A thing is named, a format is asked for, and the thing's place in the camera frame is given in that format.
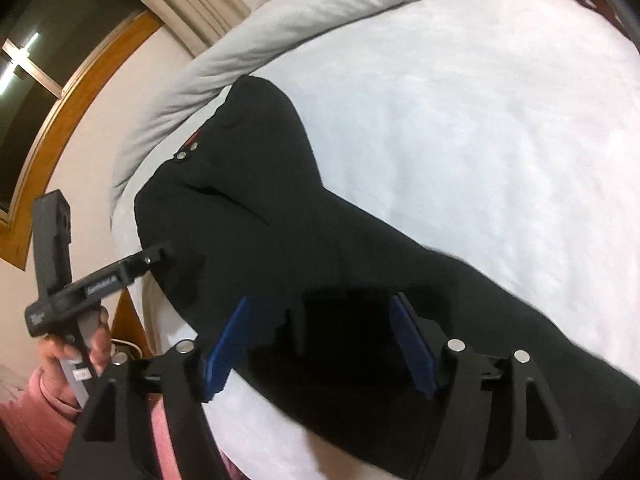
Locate white bed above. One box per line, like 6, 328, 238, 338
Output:
112, 0, 640, 480

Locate person's pink sweater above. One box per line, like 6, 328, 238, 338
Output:
149, 394, 246, 480

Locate beige curtain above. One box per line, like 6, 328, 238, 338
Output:
97, 0, 251, 56

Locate black pants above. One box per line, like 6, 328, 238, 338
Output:
134, 75, 640, 480

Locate wooden framed window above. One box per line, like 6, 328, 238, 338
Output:
0, 0, 166, 268

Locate white cable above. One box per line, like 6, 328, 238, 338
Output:
111, 338, 147, 361

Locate brown wooden bed frame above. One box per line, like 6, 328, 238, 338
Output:
111, 287, 151, 361

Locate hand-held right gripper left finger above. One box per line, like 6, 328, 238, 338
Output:
57, 296, 262, 480

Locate grey duvet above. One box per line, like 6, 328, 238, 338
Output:
110, 0, 553, 211

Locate person's left forearm pink sleeve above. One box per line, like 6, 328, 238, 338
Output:
0, 365, 92, 477

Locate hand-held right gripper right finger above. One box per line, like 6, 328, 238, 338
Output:
389, 292, 586, 480

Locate person's left hand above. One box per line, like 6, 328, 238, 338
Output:
39, 309, 113, 404

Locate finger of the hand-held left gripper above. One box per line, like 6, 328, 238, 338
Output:
125, 241, 175, 284

